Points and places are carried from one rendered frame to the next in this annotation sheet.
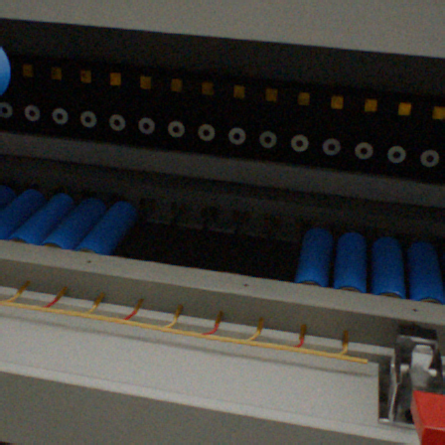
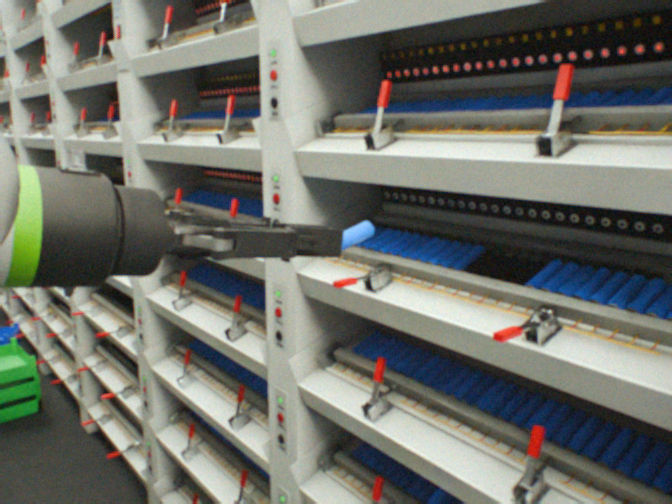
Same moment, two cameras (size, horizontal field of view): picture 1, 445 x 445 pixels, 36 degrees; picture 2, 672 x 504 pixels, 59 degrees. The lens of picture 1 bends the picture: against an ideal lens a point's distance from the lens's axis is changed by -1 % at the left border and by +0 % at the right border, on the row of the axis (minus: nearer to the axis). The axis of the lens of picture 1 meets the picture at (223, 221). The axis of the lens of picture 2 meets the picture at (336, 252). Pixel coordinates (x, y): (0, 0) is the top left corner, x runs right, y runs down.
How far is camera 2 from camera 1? 48 cm
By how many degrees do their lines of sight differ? 42
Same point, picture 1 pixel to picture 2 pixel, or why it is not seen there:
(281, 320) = (508, 299)
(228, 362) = (484, 313)
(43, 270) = (430, 274)
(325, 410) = not seen: hidden behind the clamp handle
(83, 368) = (433, 310)
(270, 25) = (483, 189)
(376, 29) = (515, 191)
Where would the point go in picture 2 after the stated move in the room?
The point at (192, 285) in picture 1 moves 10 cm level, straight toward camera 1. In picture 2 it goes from (476, 283) to (435, 300)
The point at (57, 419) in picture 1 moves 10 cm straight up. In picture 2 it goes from (426, 328) to (428, 253)
